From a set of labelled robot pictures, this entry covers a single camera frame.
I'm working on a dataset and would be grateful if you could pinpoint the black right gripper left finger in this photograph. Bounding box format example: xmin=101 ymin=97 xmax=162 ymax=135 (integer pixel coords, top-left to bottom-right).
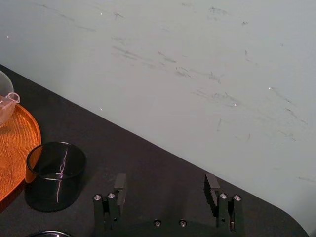
xmin=92 ymin=173 xmax=127 ymax=232

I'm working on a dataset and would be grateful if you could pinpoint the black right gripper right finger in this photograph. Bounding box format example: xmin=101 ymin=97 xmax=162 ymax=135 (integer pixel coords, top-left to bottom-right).
xmin=203 ymin=173 xmax=243 ymax=233

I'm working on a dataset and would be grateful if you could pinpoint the black table cloth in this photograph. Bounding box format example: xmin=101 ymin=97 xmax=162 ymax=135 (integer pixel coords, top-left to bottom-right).
xmin=0 ymin=64 xmax=310 ymax=237

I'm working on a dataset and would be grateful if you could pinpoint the clear glass pitcher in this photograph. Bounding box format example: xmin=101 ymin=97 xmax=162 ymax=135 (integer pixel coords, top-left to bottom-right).
xmin=0 ymin=71 xmax=20 ymax=126

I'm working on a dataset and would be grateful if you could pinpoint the round orange wooden tray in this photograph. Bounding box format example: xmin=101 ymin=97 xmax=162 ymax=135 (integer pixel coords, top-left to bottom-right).
xmin=0 ymin=103 xmax=42 ymax=210

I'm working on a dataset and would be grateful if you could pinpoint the clear glass with dark rim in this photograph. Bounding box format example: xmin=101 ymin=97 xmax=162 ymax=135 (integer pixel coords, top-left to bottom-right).
xmin=29 ymin=230 xmax=67 ymax=237

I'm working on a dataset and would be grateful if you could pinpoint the clear drinking glass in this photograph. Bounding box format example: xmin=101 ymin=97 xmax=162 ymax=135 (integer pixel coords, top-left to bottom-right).
xmin=24 ymin=141 xmax=87 ymax=213

